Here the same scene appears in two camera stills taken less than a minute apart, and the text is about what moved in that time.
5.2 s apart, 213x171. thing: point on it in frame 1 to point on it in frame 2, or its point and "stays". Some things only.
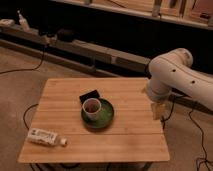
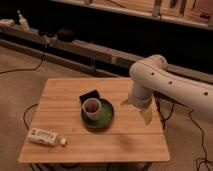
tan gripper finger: (144, 90) to (124, 102)
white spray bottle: (23, 23) stays
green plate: (106, 115) stays
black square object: (89, 95) stays
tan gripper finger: (158, 110) to (147, 113)
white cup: (91, 108) stays
